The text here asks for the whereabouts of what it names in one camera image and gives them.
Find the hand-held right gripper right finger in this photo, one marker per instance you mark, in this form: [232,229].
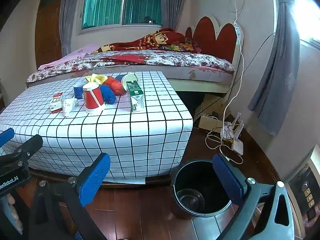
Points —
[228,177]

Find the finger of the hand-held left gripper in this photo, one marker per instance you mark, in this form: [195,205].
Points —
[30,146]
[5,137]

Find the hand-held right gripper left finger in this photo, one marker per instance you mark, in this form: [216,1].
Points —
[95,177]

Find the black trash bin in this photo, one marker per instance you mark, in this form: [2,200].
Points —
[200,180]

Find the small red white carton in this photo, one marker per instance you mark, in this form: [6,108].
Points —
[56,103]

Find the white mesh sock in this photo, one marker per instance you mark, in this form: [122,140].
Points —
[68,106]

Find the blue paper cup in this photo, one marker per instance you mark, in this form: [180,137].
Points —
[78,91]

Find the red paper cup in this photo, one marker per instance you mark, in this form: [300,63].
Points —
[93,100]

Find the blue knotted cloth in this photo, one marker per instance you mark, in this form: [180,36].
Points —
[108,95]

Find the green milk carton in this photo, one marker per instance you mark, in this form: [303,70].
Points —
[135,92]

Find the red plastic bag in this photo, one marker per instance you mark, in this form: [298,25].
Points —
[115,85]

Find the yellow wrapper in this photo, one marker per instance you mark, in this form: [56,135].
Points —
[96,78]

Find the small blue round item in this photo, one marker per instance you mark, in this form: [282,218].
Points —
[119,78]

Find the white paper cup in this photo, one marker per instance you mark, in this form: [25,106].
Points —
[127,80]

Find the white router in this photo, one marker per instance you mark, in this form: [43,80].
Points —
[237,147]

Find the cardboard box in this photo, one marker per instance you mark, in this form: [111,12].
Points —
[210,123]

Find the black white checked tablecloth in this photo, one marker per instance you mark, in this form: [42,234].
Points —
[137,135]

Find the white cabinet with safe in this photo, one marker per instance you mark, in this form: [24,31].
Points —
[307,180]

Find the pink cloth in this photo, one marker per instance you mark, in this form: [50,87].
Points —
[75,55]

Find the white bed with red headboard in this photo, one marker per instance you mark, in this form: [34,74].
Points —
[200,78]

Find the grey tied curtain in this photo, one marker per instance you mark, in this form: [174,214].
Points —
[277,80]

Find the brown wooden door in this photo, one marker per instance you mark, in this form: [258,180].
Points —
[48,30]

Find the bed with floral cover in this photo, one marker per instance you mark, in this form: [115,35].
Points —
[160,58]

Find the red printed blanket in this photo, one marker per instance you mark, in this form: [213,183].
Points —
[155,40]

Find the window with green curtain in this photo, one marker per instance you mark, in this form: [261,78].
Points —
[140,5]

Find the bright window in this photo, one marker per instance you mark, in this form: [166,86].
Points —
[307,12]

